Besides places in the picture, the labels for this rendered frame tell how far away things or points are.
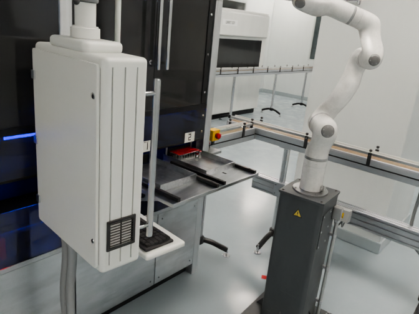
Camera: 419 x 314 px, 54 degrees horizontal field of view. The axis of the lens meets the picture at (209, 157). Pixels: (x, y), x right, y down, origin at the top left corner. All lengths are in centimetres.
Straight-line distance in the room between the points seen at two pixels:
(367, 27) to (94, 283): 188
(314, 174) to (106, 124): 124
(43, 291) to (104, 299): 41
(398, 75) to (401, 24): 36
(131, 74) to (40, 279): 116
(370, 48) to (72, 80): 135
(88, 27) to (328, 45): 244
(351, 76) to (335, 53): 139
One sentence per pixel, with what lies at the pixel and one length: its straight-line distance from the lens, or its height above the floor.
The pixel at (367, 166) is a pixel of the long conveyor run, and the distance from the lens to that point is 287.
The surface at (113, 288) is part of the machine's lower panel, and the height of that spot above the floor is 22.
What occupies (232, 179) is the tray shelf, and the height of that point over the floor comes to 88.
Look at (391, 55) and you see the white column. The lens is 340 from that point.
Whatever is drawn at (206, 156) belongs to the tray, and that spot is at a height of 89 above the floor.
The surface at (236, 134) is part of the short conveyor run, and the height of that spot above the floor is 92.
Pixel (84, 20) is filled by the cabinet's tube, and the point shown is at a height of 164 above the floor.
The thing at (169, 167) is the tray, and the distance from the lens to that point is 229.
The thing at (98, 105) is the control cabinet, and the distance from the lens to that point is 130.
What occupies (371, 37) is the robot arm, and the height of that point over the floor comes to 168.
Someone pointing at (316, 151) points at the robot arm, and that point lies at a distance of 217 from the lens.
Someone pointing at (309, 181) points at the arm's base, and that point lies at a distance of 222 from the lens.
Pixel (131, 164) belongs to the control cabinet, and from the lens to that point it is 141.
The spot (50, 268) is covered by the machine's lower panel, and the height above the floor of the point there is 51.
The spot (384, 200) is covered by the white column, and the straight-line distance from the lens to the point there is 356.
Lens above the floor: 167
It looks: 18 degrees down
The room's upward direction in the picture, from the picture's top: 6 degrees clockwise
